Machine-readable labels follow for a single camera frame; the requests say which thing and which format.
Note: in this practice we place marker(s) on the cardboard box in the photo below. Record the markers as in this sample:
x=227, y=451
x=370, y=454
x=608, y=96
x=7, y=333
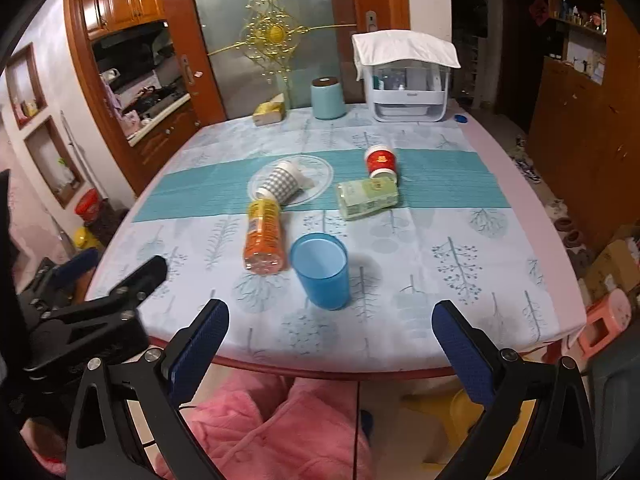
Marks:
x=615, y=267

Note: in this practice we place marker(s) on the pink plastic stool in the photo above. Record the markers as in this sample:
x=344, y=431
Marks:
x=607, y=319

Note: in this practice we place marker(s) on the red paper cup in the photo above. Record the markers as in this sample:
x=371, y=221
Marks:
x=381, y=162

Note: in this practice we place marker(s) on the round glass coaster plate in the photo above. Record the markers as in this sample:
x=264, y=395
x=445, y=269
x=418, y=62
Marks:
x=317, y=170

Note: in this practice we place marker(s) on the white storage organizer box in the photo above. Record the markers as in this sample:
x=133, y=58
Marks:
x=407, y=91

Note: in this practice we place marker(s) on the grey checked paper cup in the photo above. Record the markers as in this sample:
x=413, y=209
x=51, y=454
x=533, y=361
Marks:
x=283, y=183

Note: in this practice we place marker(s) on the teal canister with brown lid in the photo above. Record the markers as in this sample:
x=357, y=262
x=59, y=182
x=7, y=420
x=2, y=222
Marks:
x=327, y=100

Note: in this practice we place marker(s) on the glass sliding door gold ornament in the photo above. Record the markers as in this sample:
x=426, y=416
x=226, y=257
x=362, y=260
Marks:
x=258, y=49

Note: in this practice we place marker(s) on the small blue cap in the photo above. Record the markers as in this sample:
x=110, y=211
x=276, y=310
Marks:
x=460, y=119

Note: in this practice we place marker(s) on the wooden kitchen cabinets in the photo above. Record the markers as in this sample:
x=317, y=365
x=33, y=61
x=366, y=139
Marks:
x=104, y=17

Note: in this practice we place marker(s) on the white cloth on organizer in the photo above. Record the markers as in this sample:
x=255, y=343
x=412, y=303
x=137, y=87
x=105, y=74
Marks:
x=388, y=46

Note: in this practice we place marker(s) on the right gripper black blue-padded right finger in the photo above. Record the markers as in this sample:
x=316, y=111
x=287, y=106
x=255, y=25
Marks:
x=558, y=441

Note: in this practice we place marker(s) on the wooden shelf cabinet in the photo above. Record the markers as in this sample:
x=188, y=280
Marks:
x=584, y=136

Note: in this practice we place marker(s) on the blue plastic cup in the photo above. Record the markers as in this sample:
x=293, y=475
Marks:
x=320, y=262

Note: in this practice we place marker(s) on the orange plastic bottle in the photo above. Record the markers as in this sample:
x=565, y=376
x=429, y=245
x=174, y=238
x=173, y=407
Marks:
x=263, y=250

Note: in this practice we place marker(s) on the tree-patterned tablecloth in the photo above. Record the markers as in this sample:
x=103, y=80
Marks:
x=467, y=228

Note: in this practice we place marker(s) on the pink fleece clothing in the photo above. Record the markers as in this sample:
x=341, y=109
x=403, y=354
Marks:
x=262, y=426

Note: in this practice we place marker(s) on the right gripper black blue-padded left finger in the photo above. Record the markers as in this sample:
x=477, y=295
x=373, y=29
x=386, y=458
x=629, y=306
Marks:
x=103, y=442

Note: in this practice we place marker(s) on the red bucket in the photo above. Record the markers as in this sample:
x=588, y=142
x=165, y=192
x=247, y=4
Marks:
x=89, y=206

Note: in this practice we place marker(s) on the yellow tissue box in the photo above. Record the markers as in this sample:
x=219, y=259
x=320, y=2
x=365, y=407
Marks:
x=270, y=112

